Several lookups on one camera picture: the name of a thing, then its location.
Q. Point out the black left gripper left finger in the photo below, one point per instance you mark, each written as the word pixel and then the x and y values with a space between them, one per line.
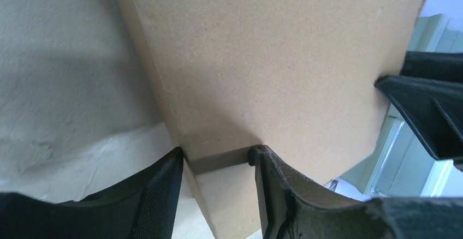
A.
pixel 141 206

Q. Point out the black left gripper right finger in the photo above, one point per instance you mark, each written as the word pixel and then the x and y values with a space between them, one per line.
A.
pixel 291 205

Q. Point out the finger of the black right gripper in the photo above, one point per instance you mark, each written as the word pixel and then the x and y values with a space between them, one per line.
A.
pixel 427 93

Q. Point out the brown cardboard box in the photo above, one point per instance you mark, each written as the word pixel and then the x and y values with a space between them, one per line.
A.
pixel 295 75

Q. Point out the clear plastic storage bin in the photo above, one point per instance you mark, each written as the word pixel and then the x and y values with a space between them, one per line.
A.
pixel 400 165

